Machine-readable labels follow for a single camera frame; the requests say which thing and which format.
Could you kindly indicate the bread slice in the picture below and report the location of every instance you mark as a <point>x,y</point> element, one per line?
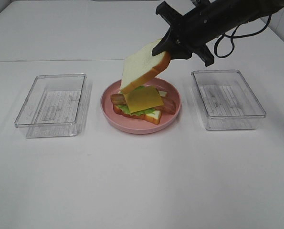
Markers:
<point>142,66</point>
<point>152,115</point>

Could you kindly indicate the green lettuce leaf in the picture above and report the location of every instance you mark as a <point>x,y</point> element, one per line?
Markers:
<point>140,101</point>

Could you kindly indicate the clear left plastic tray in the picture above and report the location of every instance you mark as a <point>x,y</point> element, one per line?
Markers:
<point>56,106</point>

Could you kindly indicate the pink round plate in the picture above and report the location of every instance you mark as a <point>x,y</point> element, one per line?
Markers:
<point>138,126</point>

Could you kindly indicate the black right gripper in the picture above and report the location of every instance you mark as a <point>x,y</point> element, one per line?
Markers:
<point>189,33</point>

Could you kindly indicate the clear right plastic tray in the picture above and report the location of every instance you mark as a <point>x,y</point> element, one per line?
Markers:
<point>226,101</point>

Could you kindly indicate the yellow cheese slice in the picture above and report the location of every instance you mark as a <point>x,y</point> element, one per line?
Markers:
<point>143,98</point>

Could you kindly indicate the brown bacon strip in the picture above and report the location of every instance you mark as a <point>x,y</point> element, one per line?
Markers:
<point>118,99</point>

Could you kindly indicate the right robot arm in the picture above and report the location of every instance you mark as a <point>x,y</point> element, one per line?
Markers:
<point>243,11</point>

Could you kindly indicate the clear plastic tray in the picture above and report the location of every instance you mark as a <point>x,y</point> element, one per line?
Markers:
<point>226,101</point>
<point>56,106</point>

